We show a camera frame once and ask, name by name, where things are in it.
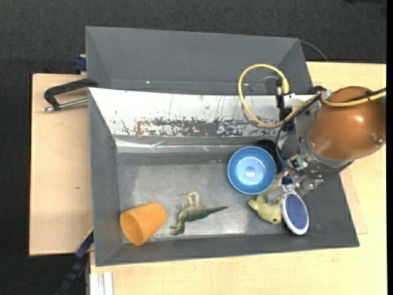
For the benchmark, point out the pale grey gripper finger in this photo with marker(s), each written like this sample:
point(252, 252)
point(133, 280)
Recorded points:
point(276, 195)

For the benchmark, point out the yellow-green toy frog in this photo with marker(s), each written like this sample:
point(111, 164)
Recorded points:
point(267, 212)

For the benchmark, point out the blue and white oval brush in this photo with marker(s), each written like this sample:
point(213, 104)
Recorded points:
point(295, 215)

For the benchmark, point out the blue bowl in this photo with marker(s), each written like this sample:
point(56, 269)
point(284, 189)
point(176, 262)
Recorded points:
point(250, 171)

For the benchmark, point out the green toy dinosaur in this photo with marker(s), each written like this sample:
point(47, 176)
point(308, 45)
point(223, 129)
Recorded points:
point(192, 212)

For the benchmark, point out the grey metal bin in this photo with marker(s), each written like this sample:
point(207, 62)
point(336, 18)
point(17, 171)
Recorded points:
point(172, 180)

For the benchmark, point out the orange plastic cup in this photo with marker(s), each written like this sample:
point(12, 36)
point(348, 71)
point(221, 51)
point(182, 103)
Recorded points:
point(142, 223)

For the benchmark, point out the pale wood flat board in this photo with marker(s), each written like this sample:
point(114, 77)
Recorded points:
point(59, 164)

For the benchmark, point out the black cylinder on white bracket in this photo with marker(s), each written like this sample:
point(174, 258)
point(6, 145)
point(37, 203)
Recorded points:
point(279, 98)

